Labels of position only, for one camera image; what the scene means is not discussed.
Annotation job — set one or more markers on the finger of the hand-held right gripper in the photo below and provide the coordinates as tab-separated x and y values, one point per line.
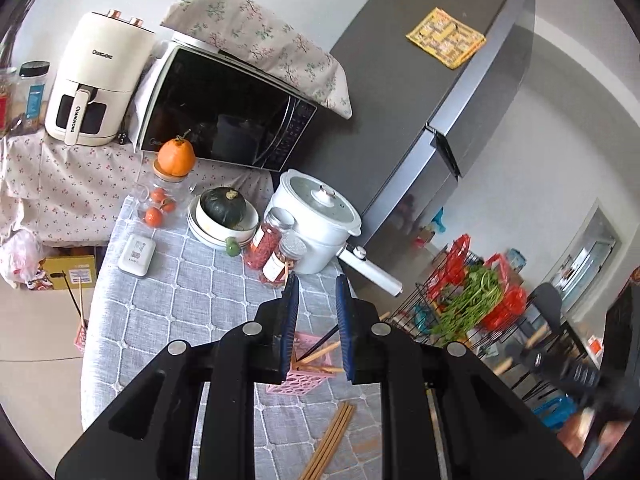
565	375

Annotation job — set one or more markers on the glass door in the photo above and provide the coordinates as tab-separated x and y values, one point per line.
585	255

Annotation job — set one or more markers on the yellow paper sheet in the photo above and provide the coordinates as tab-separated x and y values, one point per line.
445	37

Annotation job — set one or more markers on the wooden chopstick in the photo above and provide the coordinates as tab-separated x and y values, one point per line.
327	337
320	351
81	305

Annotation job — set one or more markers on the red plastic bag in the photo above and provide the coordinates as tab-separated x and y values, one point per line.
510	300
452	260

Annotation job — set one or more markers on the grey checkered tablecloth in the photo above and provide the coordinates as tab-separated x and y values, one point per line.
200	300

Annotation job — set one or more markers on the blue plastic stool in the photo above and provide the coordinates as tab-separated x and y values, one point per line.
557	410

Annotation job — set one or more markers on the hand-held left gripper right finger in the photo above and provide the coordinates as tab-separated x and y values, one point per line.
345	332

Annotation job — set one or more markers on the small tangerine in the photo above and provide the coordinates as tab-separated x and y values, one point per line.
160	195
153	216
169	205

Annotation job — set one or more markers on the pink perforated utensil holder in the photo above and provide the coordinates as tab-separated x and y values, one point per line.
315	380
81	341

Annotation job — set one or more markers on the white air fryer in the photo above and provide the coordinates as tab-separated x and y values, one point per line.
100	70

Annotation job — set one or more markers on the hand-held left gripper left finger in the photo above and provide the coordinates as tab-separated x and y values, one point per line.
290	330

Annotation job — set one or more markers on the black chopstick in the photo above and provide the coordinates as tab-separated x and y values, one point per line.
73	300

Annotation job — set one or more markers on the large orange fruit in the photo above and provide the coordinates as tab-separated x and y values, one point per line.
176	156

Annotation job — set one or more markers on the stack of white bowls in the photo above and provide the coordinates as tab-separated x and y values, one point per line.
210	235

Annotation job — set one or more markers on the floral cloth cover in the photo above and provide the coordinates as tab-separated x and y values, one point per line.
260	35

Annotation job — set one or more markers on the floral tablecloth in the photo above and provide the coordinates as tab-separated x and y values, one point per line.
60	190

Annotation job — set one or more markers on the black microwave oven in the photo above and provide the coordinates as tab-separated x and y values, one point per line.
220	110

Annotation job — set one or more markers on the green leafy vegetables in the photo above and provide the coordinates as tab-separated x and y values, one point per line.
467	305

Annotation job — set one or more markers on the orange tissue box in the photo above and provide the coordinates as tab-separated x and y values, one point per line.
597	346

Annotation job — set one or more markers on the black chair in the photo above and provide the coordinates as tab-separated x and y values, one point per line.
547	305

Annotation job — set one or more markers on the red labelled jar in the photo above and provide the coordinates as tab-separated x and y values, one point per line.
6	105

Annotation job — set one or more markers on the bundle of wooden chopsticks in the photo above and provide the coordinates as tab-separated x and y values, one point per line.
330	440

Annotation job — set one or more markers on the red goji berry jar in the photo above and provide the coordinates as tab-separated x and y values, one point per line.
265	245
277	267

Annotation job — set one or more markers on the small green lime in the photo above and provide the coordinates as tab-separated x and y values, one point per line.
233	247

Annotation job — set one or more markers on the small white device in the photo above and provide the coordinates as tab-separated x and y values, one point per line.
136	256

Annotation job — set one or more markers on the white plastic bag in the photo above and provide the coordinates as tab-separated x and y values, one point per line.
20	257

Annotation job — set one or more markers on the dark green squash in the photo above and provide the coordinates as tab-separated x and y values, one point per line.
223	206

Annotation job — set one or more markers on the clear glass jar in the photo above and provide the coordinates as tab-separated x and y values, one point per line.
150	185

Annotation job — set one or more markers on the blue and white box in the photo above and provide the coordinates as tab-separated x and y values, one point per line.
516	261

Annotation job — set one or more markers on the white electric cooking pot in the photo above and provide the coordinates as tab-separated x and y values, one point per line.
315	220

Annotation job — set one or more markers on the black lidded plastic jar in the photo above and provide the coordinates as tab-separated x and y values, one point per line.
32	95

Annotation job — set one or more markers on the yellow cardboard box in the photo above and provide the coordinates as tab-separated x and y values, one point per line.
70	272

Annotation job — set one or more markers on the dark grey refrigerator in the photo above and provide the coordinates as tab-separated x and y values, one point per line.
400	110

